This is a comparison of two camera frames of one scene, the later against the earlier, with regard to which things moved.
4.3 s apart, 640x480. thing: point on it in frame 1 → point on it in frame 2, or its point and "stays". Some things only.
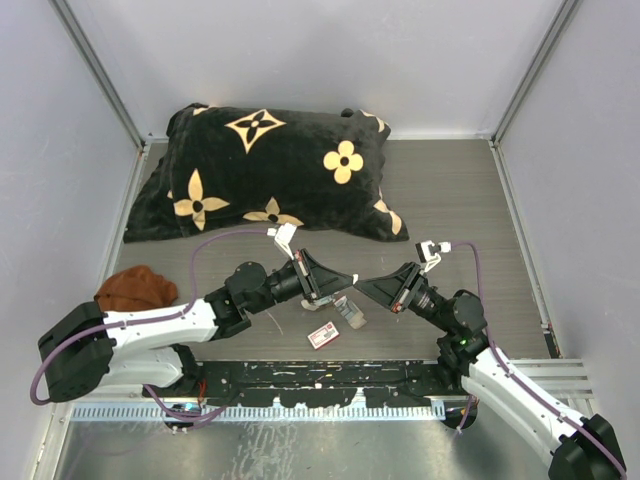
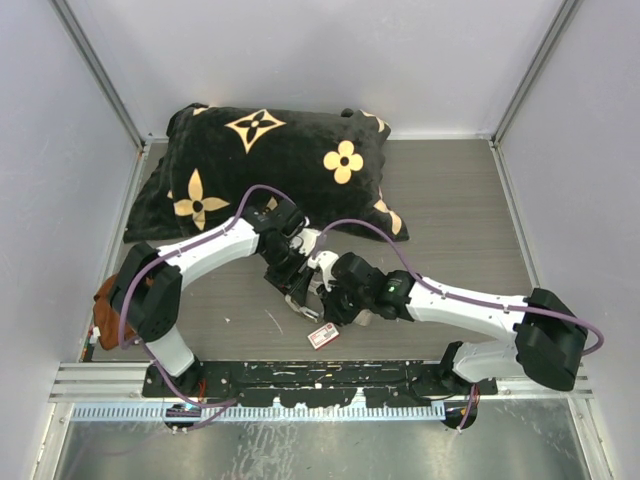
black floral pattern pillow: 238,169 stays
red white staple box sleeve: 323,336 stays
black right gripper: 407,286 → 335,302
